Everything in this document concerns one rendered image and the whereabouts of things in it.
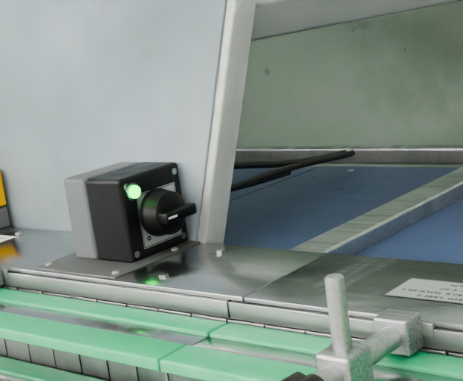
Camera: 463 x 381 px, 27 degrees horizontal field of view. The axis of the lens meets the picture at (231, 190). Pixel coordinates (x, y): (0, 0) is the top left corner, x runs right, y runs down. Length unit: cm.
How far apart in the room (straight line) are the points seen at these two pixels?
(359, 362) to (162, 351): 18
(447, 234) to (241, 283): 24
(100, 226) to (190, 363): 26
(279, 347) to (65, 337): 18
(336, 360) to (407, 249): 32
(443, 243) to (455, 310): 24
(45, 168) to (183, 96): 24
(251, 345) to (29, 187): 48
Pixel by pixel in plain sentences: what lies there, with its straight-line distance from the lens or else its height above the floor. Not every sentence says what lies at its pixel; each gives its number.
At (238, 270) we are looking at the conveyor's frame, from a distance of 81.
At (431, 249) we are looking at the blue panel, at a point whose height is 67.
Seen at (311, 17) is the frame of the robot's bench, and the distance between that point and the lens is 103.
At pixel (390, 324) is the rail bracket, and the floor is 90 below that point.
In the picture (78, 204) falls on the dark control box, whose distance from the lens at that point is 91.
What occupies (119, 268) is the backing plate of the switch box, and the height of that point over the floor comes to 85.
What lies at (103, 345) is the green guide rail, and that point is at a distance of 74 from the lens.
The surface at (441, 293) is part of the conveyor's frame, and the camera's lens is 70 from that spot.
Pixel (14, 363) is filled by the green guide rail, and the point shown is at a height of 89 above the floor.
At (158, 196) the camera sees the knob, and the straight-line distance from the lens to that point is 87.
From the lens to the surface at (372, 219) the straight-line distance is 94.
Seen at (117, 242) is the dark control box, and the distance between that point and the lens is 88.
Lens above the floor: 140
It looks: 47 degrees down
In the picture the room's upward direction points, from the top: 110 degrees counter-clockwise
